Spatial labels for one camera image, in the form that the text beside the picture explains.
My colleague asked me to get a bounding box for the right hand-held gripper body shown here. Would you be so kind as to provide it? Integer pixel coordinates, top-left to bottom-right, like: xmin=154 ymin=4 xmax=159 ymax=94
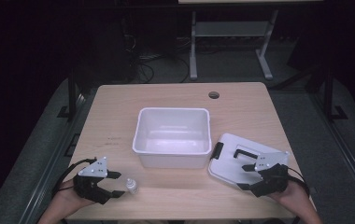
xmin=249 ymin=151 xmax=291 ymax=199

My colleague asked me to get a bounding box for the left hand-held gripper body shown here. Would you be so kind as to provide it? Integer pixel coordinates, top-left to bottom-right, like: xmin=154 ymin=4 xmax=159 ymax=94
xmin=72 ymin=156 xmax=118 ymax=205

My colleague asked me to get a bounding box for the white box lid black handle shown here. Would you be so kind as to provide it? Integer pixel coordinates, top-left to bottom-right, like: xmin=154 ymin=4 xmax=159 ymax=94
xmin=207 ymin=133 xmax=291 ymax=191

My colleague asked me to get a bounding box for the white plastic storage box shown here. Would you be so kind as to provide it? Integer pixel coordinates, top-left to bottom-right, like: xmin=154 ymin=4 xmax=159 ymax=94
xmin=132 ymin=106 xmax=213 ymax=170

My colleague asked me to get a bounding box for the person's right hand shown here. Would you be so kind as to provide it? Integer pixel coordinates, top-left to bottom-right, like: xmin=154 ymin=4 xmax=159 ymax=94
xmin=270 ymin=179 xmax=308 ymax=207

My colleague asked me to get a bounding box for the person's left hand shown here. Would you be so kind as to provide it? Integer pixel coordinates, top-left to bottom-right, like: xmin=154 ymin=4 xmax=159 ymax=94
xmin=52 ymin=179 xmax=96 ymax=217

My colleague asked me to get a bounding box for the black metal stand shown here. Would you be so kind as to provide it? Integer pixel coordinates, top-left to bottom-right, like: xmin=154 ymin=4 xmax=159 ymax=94
xmin=57 ymin=69 xmax=80 ymax=120
xmin=320 ymin=62 xmax=349 ymax=122

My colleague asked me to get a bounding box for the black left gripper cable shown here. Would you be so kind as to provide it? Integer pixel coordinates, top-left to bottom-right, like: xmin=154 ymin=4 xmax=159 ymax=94
xmin=51 ymin=158 xmax=98 ymax=197

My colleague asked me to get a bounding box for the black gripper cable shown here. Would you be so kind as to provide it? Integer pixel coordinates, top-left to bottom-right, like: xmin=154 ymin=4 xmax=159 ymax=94
xmin=51 ymin=158 xmax=98 ymax=197
xmin=286 ymin=166 xmax=311 ymax=198

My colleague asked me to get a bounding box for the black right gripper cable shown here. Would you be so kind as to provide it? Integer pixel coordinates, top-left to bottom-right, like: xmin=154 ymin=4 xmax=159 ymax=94
xmin=286 ymin=166 xmax=311 ymax=198

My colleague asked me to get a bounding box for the black rail bracket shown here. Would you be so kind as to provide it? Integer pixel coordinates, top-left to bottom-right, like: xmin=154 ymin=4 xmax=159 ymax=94
xmin=64 ymin=133 xmax=80 ymax=157

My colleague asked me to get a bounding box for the grey metal rail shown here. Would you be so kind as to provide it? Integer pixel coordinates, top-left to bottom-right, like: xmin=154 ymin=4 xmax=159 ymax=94
xmin=309 ymin=92 xmax=355 ymax=216
xmin=18 ymin=90 xmax=99 ymax=224

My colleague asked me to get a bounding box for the tangle of floor cables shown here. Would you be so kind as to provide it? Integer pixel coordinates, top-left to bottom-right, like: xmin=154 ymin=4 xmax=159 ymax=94
xmin=122 ymin=34 xmax=192 ymax=84

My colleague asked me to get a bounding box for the grey metal-frame table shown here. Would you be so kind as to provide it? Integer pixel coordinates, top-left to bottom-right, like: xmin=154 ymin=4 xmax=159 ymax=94
xmin=177 ymin=0 xmax=324 ymax=81

